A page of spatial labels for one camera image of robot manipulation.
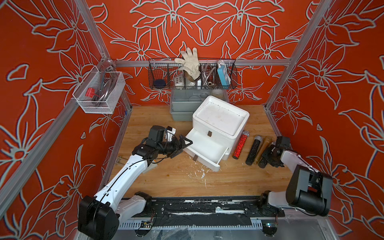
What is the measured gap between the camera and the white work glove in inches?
35.1

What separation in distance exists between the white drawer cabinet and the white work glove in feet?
0.55

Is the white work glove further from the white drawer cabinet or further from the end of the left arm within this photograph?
the end of the left arm
